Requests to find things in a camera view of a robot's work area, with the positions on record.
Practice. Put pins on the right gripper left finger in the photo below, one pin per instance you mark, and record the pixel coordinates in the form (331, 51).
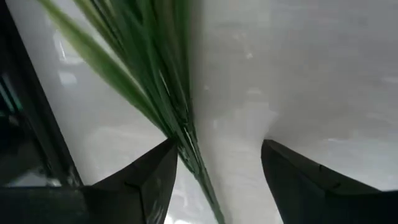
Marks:
(136, 186)

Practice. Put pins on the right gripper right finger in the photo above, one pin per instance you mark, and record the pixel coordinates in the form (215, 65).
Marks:
(317, 193)

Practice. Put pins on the yellow artificial flower bunch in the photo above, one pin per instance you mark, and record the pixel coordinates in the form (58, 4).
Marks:
(168, 87)

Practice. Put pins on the black metal table frame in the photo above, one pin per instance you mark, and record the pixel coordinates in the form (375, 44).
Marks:
(31, 102)

